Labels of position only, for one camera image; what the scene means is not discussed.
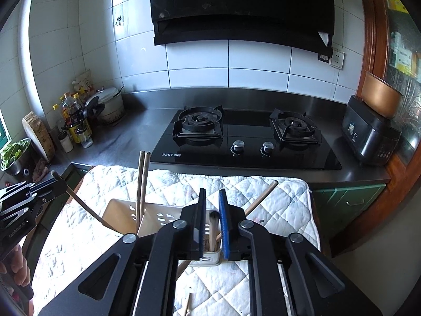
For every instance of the white pot with lid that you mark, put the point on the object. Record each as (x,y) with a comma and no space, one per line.
(108,108)

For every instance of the wooden glass-door cabinet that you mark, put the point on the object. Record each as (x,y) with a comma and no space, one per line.
(371,23)

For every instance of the printed seasoning packet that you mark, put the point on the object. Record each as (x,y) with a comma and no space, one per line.
(83,82)

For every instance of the black range hood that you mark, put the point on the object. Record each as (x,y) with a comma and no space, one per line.
(240,6)

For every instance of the yellow label oil bottle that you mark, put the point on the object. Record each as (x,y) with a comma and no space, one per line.
(79,132)

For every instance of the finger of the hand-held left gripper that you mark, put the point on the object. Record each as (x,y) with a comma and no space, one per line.
(39,184)
(39,199)

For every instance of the black rice cooker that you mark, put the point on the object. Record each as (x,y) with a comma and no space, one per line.
(368,135)

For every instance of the white wall outlet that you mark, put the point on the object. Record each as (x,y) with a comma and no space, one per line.
(337,60)

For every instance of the yellow box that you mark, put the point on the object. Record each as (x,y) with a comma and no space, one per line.
(396,0)

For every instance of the dark sauce bottle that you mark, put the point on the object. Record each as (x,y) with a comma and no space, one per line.
(71,112)

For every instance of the small glass jar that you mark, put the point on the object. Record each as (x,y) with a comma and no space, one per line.
(87,141)

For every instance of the person's left hand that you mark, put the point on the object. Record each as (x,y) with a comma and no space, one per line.
(18,265)

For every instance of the green leafy vegetables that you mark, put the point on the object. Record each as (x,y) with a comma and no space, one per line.
(13,151)

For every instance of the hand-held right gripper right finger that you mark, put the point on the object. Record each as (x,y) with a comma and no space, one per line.
(224,223)

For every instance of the wall hook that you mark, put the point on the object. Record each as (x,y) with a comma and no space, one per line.
(119,19)

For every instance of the steel kitchen counter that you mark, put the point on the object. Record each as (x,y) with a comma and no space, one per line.
(138,131)

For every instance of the white quilted mat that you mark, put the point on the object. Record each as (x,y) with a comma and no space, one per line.
(289,223)

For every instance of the copper inner pot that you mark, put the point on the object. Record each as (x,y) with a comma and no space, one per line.
(381,95)

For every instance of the steel bowl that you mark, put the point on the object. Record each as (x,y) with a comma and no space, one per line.
(16,166)

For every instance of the round wooden chopping board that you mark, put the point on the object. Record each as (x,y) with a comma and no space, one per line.
(39,136)

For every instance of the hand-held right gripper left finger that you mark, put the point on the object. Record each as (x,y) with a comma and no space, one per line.
(202,223)

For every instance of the white plastic utensil holder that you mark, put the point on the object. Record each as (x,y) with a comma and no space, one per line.
(164,211)

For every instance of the black gas stove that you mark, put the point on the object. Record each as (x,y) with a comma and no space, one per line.
(250,151)

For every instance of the green cabinet door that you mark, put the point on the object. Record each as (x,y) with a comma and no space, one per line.
(348,210)

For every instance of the window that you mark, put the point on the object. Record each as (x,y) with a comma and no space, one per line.
(3,128)

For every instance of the small white jar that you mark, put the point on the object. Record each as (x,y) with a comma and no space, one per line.
(65,142)

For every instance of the brown rag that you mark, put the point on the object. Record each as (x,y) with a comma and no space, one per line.
(41,168)

